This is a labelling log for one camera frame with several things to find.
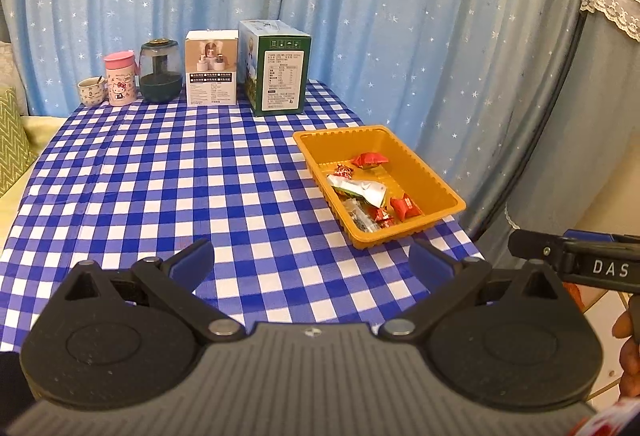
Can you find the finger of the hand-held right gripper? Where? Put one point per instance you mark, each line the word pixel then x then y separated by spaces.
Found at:
pixel 600 239
pixel 532 245

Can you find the orange plastic tray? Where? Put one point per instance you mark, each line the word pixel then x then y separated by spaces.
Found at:
pixel 350 140

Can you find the white pillow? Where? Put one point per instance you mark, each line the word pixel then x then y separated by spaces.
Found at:
pixel 5 65

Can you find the dark green glass jar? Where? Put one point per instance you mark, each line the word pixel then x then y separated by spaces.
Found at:
pixel 160 85

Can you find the green carton box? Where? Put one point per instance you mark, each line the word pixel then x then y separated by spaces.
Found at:
pixel 282 75

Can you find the white carton box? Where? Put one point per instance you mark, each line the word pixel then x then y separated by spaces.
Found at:
pixel 211 80

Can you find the metal spoon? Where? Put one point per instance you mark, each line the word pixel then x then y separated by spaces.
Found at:
pixel 98 79

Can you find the pink cartoon thermos cup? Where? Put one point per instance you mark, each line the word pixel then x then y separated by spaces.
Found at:
pixel 121 83

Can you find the green chevron pillow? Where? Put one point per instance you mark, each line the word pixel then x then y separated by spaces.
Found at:
pixel 12 140

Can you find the long foil snack packet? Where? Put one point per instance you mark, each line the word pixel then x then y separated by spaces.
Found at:
pixel 357 188

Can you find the red white printed clothing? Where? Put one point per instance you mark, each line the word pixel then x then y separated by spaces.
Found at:
pixel 607 421

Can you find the person's right hand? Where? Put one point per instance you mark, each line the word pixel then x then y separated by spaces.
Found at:
pixel 629 356

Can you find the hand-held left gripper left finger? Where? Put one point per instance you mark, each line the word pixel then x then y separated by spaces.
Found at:
pixel 192 261

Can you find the blue white checked tablecloth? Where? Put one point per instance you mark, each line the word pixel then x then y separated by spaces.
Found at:
pixel 175 176

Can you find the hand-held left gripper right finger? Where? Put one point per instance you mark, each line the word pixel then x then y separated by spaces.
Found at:
pixel 429 262

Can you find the pale yellow sofa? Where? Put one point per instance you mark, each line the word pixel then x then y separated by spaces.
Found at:
pixel 42 130

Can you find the small ceramic cup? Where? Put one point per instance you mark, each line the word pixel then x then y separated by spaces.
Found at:
pixel 91 94

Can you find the small red candy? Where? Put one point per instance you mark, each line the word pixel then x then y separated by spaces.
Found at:
pixel 345 170
pixel 382 215

